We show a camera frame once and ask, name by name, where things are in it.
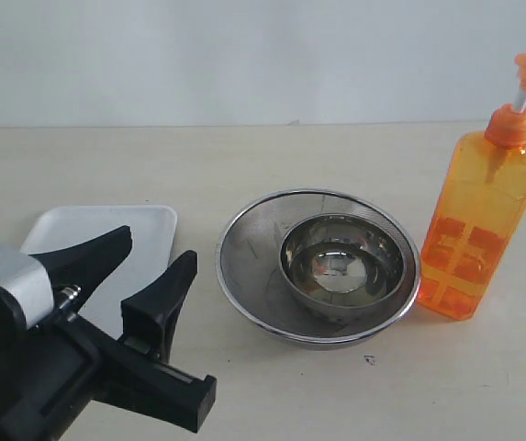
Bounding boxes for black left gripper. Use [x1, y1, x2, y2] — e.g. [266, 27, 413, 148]
[0, 226, 218, 440]

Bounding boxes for orange pump soap bottle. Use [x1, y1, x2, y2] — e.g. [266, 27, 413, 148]
[418, 53, 526, 321]

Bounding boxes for large steel mesh strainer bowl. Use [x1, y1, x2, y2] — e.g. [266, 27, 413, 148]
[216, 188, 420, 350]

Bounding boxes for small stainless steel bowl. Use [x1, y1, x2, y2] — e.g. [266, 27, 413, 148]
[279, 213, 406, 309]

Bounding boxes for white rectangular plastic tray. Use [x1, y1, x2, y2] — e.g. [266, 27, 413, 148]
[19, 204, 179, 342]

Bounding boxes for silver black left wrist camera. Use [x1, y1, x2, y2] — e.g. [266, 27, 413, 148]
[0, 243, 55, 334]

